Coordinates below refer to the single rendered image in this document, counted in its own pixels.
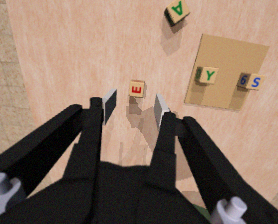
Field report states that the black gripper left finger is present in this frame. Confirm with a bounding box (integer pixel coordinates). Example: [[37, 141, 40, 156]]
[[0, 88, 117, 224]]

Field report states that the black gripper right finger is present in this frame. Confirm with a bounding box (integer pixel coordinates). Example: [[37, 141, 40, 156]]
[[134, 93, 278, 224]]

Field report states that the tan flat mat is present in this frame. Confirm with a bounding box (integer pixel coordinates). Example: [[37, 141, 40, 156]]
[[184, 34, 270, 111]]

